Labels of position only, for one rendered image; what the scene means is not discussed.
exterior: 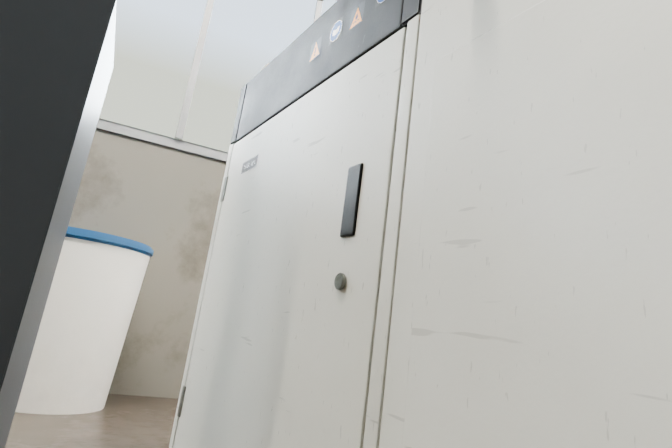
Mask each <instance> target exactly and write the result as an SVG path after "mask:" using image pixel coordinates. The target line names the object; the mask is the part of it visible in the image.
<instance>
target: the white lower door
mask: <svg viewBox="0 0 672 448"><path fill-rule="evenodd" d="M406 33H407V27H404V28H402V29H401V30H399V31H398V32H396V33H395V34H394V35H392V36H391V37H389V38H388V39H386V40H385V41H383V42H382V43H380V44H379V45H378V46H376V47H375V48H373V49H372V50H370V51H369V52H367V53H366V54H365V55H363V56H362V57H360V58H359V59H357V60H356V61H354V62H353V63H351V64H350V65H349V66H347V67H346V68H344V69H343V70H341V71H340V72H338V73H337V74H336V75H334V76H333V77H331V78H330V79H328V80H327V81H325V82H324V83H322V84H321V85H320V86H318V87H317V88H315V89H314V90H312V91H311V92H309V93H308V94H307V95H305V96H304V97H302V98H301V99H299V100H298V101H296V102H295V103H293V104H292V105H291V106H289V107H288V108H286V109H285V110H283V111H282V112H280V113H279V114H278V115H276V116H275V117H273V118H272V119H270V120H269V121H267V122H266V123H264V124H263V125H262V126H260V127H259V128H257V129H256V130H254V131H253V132H251V133H250V134H249V135H247V136H246V137H244V138H243V139H241V140H240V141H238V142H237V143H235V144H234V146H233V151H232V156H231V161H230V166H229V171H228V176H227V177H225V180H224V185H223V190H222V195H221V200H220V201H221V202H222V206H221V211H220V216H219V221H218V226H217V231H216V236H215V241H214V246H213V251H212V256H211V260H210V265H209V270H208V275H207V280H206V285H205V290H204V295H203V300H202V305H201V310H200V315H199V320H198V325H197V330H196V335H195V340H194V345H193V350H192V355H191V360H190V365H189V370H188V375H187V380H186V385H185V386H183V388H182V393H181V398H180V403H179V408H178V413H177V416H178V417H179V420H178V425H177V430H176V435H175V440H174V445H173V448H363V441H364V432H365V422H366V413H367V403H368V394H369V384H370V375H371V365H372V356H373V346H374V337H375V327H376V318H377V308H378V299H379V289H380V280H381V270H382V261H383V251H384V242H385V232H386V223H387V213H388V204H389V194H390V185H391V176H392V166H393V157H394V147H395V138H396V128H397V119H398V109H399V100H400V90H401V81H402V71H403V62H404V52H405V43H406Z"/></svg>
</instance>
